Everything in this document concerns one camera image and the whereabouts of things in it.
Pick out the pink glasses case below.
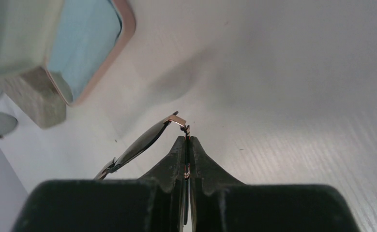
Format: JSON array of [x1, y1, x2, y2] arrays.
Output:
[[0, 0, 136, 106]]

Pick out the light blue cleaning cloth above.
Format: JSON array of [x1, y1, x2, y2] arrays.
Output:
[[46, 0, 122, 104]]

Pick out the grey marbled glasses case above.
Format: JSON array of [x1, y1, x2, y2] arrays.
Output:
[[0, 67, 66, 129]]

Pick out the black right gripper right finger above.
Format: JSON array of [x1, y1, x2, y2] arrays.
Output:
[[189, 137, 359, 232]]

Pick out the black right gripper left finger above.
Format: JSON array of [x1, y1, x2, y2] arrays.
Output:
[[12, 136, 186, 232]]

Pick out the gold frame dark sunglasses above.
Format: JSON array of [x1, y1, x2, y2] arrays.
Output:
[[95, 111, 190, 225]]

